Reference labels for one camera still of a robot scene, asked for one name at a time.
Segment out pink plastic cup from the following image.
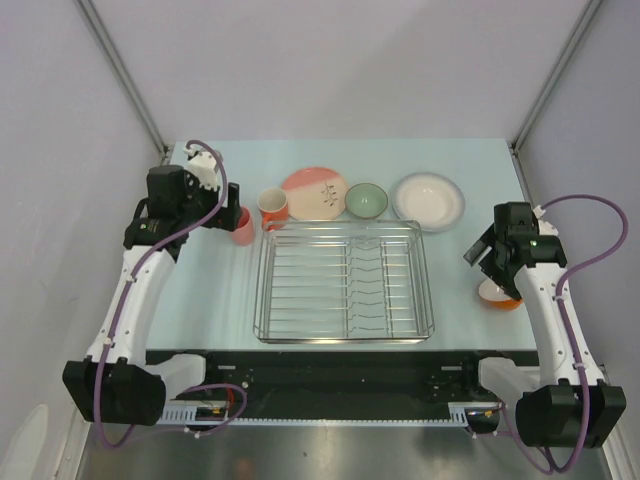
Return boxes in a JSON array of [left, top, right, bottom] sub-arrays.
[[231, 207, 255, 247]]

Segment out orange and white bowl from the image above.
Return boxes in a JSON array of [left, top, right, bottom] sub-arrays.
[[478, 278, 522, 311]]

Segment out white deep plate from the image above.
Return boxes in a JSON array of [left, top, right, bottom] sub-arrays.
[[392, 172, 466, 233]]

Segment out pink and cream plate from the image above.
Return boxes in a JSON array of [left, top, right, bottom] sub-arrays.
[[281, 167, 349, 221]]

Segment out green ceramic bowl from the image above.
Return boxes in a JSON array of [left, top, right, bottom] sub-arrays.
[[345, 183, 388, 219]]

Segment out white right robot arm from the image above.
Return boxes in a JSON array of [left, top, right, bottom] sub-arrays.
[[461, 202, 626, 449]]

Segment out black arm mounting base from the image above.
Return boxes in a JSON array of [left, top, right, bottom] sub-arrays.
[[144, 349, 544, 416]]

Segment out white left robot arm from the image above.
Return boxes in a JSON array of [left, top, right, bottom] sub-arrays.
[[62, 156, 242, 426]]

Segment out orange ceramic mug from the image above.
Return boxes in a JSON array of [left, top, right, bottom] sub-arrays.
[[257, 188, 289, 231]]

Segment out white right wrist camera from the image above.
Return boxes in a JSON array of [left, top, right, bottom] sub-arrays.
[[532, 205, 558, 236]]

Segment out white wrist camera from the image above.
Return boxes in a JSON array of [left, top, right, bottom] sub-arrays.
[[532, 205, 558, 236], [183, 147, 223, 191]]

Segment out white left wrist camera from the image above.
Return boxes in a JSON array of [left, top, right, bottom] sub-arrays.
[[183, 147, 223, 191]]

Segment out metal wire dish rack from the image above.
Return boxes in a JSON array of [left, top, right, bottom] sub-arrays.
[[253, 220, 435, 344]]

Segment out white slotted cable duct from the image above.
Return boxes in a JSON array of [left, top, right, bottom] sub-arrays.
[[158, 402, 501, 429]]

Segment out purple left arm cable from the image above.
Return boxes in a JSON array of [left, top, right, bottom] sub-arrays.
[[92, 139, 248, 449]]

